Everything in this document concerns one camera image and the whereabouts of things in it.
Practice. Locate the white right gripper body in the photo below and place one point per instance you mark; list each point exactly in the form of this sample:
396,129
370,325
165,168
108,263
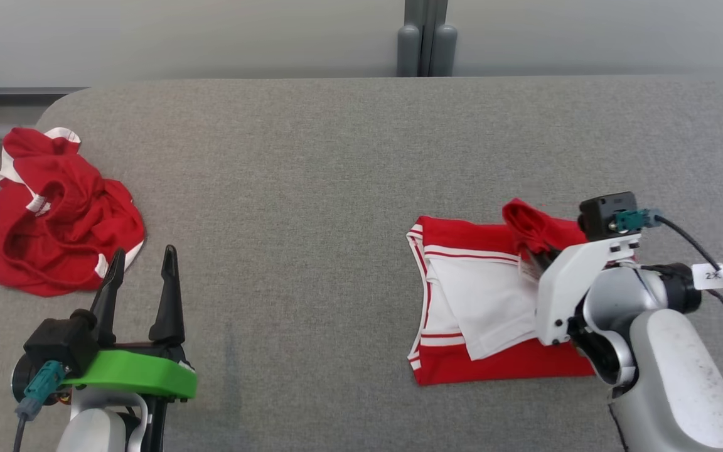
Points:
565,289

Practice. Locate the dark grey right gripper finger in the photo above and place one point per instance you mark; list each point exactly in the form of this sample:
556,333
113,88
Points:
536,258
553,253

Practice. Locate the red white basketball jersey shirt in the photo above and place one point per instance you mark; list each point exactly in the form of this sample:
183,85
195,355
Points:
468,295

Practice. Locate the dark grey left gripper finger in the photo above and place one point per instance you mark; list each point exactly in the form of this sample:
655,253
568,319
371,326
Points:
109,295
168,301

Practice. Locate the red shorts with white trim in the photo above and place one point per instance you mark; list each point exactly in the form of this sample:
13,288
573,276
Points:
54,232

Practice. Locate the dark grey wall baseboard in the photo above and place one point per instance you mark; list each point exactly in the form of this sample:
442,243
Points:
16,97

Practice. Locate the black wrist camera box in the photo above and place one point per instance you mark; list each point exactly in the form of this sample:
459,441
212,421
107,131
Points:
606,216
60,342

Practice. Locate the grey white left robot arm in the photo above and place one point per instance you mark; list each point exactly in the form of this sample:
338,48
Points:
101,427

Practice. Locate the grey partition post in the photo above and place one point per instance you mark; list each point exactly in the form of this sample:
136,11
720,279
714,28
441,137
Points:
427,37

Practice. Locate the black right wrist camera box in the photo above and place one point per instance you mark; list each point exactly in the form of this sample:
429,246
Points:
606,216

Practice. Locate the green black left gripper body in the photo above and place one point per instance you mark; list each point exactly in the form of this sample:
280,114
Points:
135,373

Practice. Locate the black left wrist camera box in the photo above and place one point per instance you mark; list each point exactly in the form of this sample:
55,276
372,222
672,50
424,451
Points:
60,342

